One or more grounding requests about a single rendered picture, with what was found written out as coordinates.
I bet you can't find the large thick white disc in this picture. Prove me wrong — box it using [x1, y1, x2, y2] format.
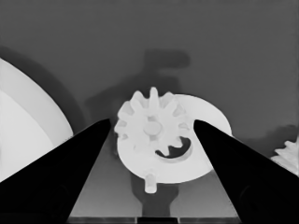
[0, 57, 75, 183]

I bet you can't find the white toothed gear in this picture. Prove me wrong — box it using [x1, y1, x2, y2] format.
[270, 135, 299, 177]
[113, 86, 192, 158]

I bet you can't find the white round carrier with pins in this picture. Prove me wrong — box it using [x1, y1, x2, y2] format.
[117, 94, 234, 194]

